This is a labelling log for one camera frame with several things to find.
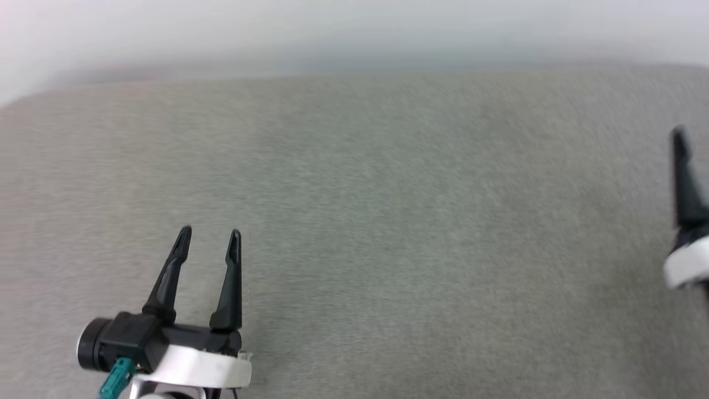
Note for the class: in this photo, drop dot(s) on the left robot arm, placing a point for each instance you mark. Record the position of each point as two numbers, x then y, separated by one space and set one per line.
160 394

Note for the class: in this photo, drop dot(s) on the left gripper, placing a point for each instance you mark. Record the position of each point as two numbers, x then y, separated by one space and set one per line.
194 363

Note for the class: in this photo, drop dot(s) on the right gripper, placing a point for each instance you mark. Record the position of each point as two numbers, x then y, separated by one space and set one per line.
689 263

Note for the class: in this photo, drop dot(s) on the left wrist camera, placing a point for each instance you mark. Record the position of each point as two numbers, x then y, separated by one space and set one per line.
94 343

